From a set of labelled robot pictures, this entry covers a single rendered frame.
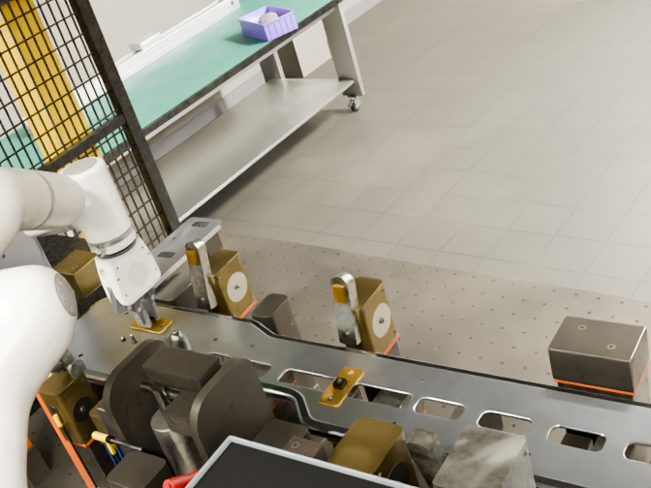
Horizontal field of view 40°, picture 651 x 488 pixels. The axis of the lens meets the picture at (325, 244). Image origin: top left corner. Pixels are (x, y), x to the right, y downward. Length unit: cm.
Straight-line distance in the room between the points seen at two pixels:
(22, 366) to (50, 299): 9
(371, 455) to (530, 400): 26
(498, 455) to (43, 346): 56
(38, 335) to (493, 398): 63
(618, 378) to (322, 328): 91
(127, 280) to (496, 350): 76
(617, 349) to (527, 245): 216
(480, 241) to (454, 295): 149
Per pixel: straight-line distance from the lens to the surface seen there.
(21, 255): 185
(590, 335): 135
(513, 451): 109
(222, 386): 120
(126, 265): 163
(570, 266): 331
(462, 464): 109
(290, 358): 150
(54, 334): 114
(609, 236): 344
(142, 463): 130
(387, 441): 118
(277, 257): 239
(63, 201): 138
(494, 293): 203
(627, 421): 126
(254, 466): 110
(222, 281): 173
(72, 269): 192
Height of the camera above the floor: 188
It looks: 30 degrees down
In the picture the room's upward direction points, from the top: 18 degrees counter-clockwise
